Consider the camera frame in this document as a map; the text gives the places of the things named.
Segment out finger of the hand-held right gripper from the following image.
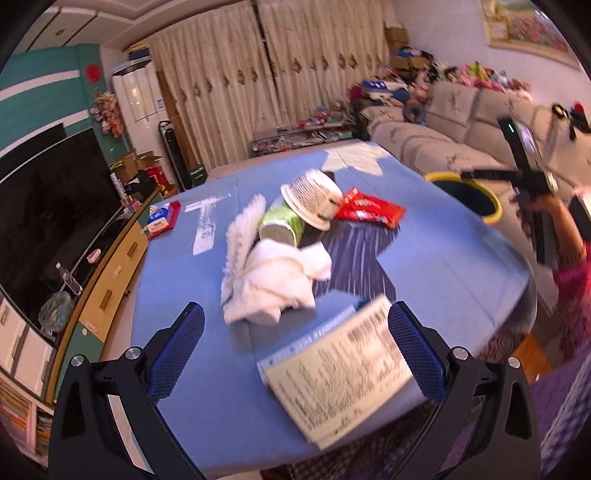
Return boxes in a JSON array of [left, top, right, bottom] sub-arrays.
[[460, 169, 525, 185], [509, 182, 533, 232]]

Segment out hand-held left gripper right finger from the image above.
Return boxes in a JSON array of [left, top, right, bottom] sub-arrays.
[[387, 301, 542, 480]]

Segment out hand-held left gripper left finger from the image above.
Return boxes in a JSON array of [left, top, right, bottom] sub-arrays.
[[47, 302, 206, 480]]

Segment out yellow rimmed dark bin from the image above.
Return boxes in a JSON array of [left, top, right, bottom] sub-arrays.
[[424, 172, 503, 225]]

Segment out printed paper carton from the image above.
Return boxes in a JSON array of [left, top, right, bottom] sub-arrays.
[[256, 294, 428, 450]]

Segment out red snack packet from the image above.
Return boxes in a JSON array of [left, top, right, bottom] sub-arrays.
[[332, 186, 407, 229]]

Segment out green white drink bottle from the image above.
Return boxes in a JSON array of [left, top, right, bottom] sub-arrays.
[[257, 196, 306, 250]]

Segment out person's right forearm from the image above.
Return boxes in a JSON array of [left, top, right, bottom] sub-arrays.
[[551, 203, 589, 267]]

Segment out person's right hand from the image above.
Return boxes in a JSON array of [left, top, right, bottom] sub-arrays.
[[524, 193, 561, 219]]

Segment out beige sofa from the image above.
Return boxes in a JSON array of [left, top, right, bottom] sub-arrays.
[[358, 80, 591, 217]]

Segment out blue printed tablecloth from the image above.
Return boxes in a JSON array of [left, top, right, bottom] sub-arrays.
[[130, 142, 532, 476]]

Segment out pile of plush toys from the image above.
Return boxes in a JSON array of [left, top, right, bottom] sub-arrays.
[[429, 60, 532, 100]]

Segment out yellow drawer tv cabinet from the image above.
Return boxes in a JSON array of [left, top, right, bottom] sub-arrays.
[[46, 198, 153, 402]]

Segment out person's pink patterned clothing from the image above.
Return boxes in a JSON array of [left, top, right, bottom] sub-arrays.
[[551, 244, 591, 365]]

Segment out white towel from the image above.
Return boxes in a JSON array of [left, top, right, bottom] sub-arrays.
[[222, 240, 333, 326]]

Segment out framed flower painting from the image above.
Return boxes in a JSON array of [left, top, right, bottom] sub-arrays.
[[478, 0, 585, 70]]

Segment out clear water bottle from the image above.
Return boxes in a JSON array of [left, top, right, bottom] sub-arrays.
[[55, 262, 84, 297]]

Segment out red blue wipes packet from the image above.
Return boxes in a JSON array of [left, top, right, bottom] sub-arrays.
[[145, 202, 182, 240]]

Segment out blue white bag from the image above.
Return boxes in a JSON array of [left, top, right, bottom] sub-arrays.
[[360, 79, 411, 102]]

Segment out white ribbed cloth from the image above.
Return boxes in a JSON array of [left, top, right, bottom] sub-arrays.
[[221, 194, 267, 305]]

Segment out white shelf cabinet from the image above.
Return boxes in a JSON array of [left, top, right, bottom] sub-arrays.
[[0, 295, 56, 462]]

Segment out stack of cardboard boxes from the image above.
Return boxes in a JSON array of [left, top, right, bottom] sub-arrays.
[[384, 25, 432, 70]]

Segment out purple checkered cloth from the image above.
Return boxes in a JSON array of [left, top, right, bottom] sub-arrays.
[[529, 351, 591, 476]]

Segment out cluttered glass coffee table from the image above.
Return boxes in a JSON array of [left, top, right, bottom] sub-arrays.
[[250, 121, 356, 158]]

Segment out black television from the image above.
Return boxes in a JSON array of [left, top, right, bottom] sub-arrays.
[[0, 122, 125, 324]]

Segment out open cardboard box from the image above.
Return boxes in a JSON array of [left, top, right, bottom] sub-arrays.
[[111, 150, 162, 185]]

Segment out beige patterned curtain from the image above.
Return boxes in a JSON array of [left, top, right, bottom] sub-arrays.
[[148, 4, 278, 171], [256, 0, 402, 139]]

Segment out black metal stand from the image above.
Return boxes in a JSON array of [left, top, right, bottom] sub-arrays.
[[158, 120, 191, 191]]

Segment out hanging flower decoration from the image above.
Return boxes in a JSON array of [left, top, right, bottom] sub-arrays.
[[90, 90, 125, 139]]

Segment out blue flat box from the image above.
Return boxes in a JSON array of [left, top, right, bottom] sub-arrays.
[[124, 44, 153, 64]]

